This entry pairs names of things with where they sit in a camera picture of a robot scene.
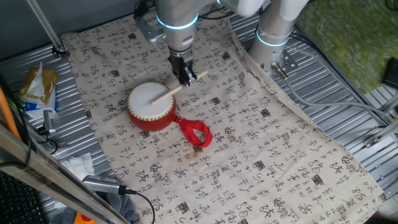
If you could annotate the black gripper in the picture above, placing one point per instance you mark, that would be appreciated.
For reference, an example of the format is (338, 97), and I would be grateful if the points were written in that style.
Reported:
(181, 63)

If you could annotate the wooden drumstick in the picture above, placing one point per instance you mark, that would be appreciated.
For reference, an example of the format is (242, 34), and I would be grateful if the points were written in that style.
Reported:
(164, 96)

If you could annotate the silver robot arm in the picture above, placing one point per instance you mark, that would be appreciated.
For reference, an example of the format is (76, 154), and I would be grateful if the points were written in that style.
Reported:
(177, 12)

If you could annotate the red drum with white head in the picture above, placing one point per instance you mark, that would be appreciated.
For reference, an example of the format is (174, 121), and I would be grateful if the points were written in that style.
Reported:
(140, 96)

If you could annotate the calligraphy print tablecloth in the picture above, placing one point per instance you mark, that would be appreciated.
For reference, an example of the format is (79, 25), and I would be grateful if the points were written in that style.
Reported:
(280, 174)

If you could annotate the crumpled white tissue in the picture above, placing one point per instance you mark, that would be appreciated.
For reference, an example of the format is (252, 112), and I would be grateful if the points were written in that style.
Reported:
(77, 165)

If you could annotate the yellow tissue pack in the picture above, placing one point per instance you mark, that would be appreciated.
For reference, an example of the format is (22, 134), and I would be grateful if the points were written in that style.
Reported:
(40, 90)

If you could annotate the aluminium pole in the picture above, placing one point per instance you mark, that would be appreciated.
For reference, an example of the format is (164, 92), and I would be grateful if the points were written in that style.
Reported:
(46, 28)

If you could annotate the orange emergency stop box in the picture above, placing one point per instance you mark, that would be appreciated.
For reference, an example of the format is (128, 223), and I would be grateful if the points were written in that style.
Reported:
(81, 219)

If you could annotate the black box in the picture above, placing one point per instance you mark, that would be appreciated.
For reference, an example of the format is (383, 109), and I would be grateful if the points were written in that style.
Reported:
(392, 73)

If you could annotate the black keyboard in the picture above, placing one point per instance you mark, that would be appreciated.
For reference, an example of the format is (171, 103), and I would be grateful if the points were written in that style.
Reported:
(15, 202)

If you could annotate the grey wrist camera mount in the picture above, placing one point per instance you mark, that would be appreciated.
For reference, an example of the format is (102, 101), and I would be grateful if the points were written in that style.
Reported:
(149, 29)

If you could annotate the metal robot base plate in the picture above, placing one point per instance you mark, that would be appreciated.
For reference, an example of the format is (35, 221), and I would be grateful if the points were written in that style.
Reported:
(290, 63)

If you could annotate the silver camera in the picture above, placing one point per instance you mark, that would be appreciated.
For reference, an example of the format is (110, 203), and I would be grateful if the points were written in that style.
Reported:
(99, 184)

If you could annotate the small grey camera on stand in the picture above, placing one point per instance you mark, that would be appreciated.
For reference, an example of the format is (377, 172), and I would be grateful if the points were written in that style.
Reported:
(48, 119)

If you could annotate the aluminium frame beam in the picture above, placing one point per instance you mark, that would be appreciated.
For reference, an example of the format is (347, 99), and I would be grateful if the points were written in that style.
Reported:
(46, 177)

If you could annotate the aluminium profile bracket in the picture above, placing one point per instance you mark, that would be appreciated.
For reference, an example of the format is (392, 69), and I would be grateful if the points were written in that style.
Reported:
(382, 132)

